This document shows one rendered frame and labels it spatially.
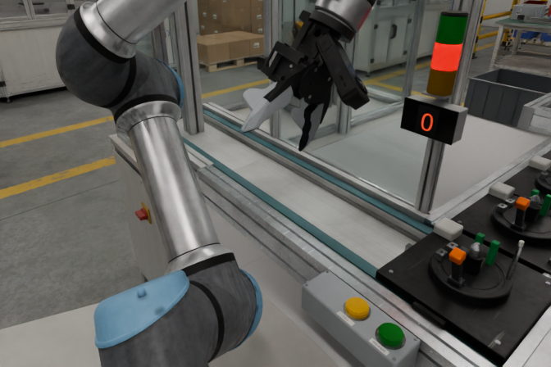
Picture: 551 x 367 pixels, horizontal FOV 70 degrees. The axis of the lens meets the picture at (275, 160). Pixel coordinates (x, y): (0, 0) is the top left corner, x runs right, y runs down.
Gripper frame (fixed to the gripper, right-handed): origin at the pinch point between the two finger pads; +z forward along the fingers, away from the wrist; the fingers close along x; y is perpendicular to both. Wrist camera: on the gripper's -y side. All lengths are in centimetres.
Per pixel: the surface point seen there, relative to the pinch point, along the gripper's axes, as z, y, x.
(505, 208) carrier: -9, -24, -55
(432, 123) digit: -16.4, -6.3, -33.9
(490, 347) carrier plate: 10.2, -36.9, -24.2
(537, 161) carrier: -24, -19, -85
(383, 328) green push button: 17.0, -24.4, -16.9
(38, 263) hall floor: 147, 146, -55
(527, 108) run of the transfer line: -48, 2, -141
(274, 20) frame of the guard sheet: -22, 53, -38
